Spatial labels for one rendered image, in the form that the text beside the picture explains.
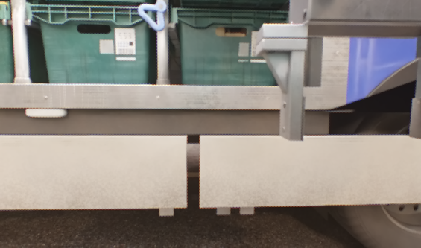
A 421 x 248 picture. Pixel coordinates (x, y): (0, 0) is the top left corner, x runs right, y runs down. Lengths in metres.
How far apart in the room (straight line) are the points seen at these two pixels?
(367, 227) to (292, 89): 0.85
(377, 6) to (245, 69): 0.58
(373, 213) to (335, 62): 0.57
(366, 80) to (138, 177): 0.69
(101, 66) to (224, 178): 0.54
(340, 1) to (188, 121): 0.47
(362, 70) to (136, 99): 0.62
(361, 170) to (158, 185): 0.58
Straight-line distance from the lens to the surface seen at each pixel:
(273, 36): 0.20
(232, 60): 0.77
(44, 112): 0.71
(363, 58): 0.74
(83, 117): 0.68
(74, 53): 0.87
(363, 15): 0.23
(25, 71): 0.92
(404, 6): 0.25
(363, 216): 0.98
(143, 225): 1.20
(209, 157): 0.60
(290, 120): 0.21
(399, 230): 1.12
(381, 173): 0.82
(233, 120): 0.61
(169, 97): 0.58
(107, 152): 0.65
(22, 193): 0.80
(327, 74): 0.68
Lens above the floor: 0.61
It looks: 5 degrees down
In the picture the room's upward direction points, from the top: straight up
